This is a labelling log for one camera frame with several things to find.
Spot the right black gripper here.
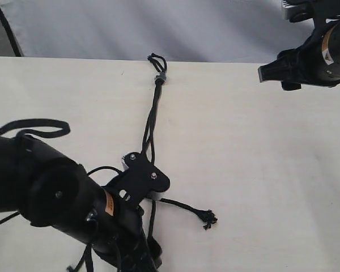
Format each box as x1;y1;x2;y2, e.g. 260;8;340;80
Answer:
257;30;329;91

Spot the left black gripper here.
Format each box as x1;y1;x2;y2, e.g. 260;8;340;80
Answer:
84;198;163;271

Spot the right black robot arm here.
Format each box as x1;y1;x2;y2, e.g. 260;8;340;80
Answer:
258;20;340;91

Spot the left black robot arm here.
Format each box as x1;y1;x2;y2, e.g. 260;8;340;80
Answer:
0;135;169;271

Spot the grey backdrop cloth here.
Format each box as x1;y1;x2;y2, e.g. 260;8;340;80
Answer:
0;1;313;63

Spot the black stand pole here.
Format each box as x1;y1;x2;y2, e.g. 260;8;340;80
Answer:
0;8;22;57

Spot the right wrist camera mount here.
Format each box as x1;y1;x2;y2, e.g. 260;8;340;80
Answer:
280;0;340;23

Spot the grey cable clamp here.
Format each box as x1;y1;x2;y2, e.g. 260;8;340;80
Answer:
155;73;167;85

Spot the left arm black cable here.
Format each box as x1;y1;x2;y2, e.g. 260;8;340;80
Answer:
0;118;125;272

